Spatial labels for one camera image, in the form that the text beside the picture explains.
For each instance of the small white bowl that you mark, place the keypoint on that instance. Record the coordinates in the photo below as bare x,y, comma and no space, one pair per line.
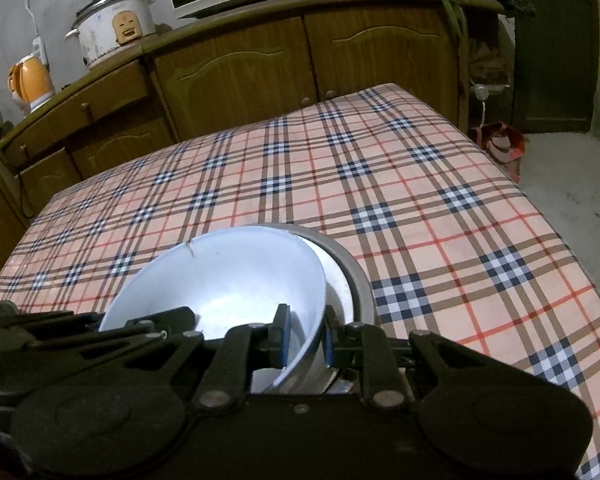
337,285

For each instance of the white rice cooker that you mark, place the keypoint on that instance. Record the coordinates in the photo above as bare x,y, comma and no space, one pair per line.
110,30

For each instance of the steel bowl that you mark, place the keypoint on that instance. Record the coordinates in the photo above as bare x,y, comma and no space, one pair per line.
362,285

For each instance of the white plug adapter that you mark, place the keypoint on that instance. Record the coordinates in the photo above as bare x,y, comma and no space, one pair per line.
39,49

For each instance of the green door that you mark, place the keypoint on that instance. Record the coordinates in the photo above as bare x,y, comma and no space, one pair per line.
555,50

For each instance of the plaid tablecloth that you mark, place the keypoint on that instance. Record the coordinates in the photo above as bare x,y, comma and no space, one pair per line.
405,185

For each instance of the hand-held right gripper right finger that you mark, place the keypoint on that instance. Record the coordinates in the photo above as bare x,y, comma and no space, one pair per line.
330,340

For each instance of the orange electric kettle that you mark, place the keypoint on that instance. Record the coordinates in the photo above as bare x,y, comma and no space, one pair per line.
30,82

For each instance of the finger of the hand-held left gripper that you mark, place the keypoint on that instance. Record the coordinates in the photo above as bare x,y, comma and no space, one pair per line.
165,320
105,344

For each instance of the wooden kitchen cabinet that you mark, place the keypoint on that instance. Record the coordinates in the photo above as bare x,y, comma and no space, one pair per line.
240,75

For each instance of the large white bowl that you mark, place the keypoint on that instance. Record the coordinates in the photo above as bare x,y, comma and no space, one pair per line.
220,280

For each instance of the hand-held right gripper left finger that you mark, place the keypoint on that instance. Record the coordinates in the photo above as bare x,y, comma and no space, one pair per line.
281,335

